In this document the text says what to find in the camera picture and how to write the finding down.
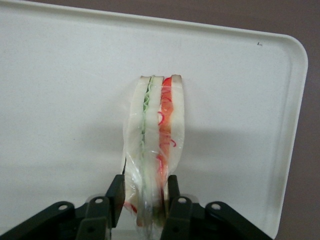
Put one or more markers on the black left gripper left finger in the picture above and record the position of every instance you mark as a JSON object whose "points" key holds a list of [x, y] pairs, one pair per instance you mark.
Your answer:
{"points": [[95, 215]]}

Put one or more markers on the triangle sandwich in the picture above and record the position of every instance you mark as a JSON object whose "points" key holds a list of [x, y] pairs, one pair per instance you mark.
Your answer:
{"points": [[152, 130]]}

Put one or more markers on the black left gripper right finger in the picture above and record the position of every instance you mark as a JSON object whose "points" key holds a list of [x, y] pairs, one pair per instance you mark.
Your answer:
{"points": [[182, 217]]}

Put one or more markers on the cream plastic tray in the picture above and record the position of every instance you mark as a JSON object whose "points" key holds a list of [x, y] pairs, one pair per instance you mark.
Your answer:
{"points": [[62, 87]]}

